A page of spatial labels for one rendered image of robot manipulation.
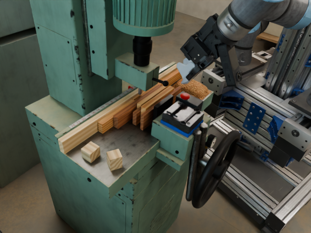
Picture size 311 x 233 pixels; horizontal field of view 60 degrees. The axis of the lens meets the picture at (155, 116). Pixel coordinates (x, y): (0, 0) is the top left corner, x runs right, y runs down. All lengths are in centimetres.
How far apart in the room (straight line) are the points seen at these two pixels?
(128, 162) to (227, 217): 114
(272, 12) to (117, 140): 54
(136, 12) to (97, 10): 15
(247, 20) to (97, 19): 44
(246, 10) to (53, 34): 63
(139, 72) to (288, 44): 86
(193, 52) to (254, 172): 123
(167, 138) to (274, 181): 111
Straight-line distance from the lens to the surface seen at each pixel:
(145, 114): 84
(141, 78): 86
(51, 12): 96
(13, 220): 183
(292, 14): 68
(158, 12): 73
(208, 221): 177
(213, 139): 121
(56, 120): 109
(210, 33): 69
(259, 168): 186
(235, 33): 64
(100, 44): 88
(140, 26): 74
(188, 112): 81
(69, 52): 95
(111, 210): 111
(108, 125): 87
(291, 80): 152
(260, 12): 62
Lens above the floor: 150
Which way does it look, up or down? 40 degrees down
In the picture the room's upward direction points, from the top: 6 degrees clockwise
